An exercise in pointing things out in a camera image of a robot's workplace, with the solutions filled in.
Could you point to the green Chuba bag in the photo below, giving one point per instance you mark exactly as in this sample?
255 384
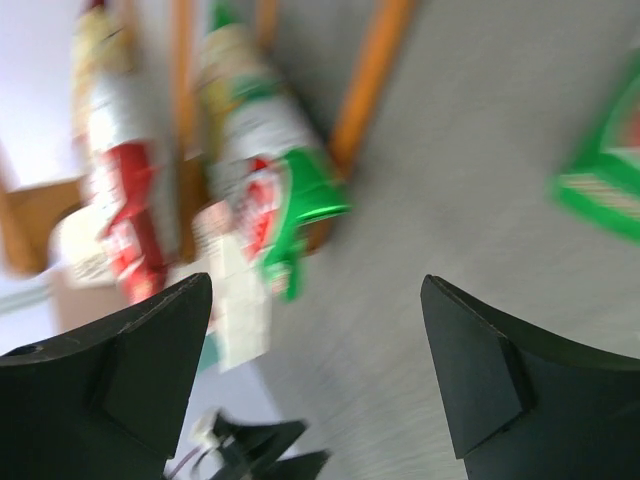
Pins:
601 183
269 178

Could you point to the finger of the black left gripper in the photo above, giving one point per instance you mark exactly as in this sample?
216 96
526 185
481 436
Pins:
255 451

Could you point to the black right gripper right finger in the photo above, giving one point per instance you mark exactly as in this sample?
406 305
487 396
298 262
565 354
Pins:
524 403

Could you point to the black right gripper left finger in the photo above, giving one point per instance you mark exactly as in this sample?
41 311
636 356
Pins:
106 400

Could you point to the red Chuba chips bag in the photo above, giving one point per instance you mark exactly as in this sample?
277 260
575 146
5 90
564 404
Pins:
130 181

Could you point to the orange wooden shelf rack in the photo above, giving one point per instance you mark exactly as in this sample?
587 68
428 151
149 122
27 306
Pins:
29 215

